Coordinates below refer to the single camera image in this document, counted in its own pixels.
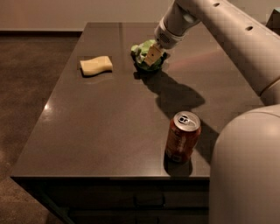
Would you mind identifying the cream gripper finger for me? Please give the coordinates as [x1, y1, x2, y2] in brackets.
[143, 43, 164, 67]

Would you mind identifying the green rice chip bag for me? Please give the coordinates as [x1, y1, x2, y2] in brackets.
[131, 39, 167, 72]

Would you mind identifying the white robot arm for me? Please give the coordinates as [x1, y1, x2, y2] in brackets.
[146, 0, 280, 224]

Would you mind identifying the yellow sponge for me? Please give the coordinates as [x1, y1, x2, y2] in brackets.
[80, 56, 113, 76]

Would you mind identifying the red soda can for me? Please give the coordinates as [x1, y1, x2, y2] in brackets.
[164, 111, 201, 163]

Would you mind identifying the dark counter cabinet with drawers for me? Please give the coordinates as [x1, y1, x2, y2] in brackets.
[11, 175, 209, 224]

